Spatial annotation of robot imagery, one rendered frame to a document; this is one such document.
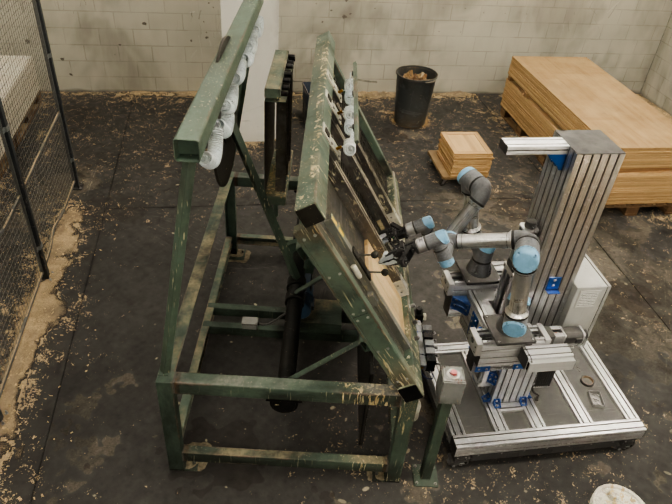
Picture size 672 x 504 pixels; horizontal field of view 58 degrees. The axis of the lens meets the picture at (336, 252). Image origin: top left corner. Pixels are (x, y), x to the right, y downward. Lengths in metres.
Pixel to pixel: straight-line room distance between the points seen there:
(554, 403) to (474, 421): 0.59
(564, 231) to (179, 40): 5.97
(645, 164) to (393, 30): 3.62
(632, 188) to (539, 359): 3.59
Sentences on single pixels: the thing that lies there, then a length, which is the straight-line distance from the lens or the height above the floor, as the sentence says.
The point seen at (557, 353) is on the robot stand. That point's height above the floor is 0.95.
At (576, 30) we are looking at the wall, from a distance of 9.39.
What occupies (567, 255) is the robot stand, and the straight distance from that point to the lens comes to 3.42.
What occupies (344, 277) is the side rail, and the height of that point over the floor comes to 1.57.
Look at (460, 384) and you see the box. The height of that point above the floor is 0.92.
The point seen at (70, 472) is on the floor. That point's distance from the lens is 4.09.
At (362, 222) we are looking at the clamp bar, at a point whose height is 1.42.
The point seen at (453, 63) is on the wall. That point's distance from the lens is 8.82.
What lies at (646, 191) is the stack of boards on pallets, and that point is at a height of 0.30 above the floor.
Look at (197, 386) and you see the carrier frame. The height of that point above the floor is 0.77.
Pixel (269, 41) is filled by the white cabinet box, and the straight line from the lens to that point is 6.73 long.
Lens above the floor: 3.29
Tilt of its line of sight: 37 degrees down
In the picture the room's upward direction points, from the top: 5 degrees clockwise
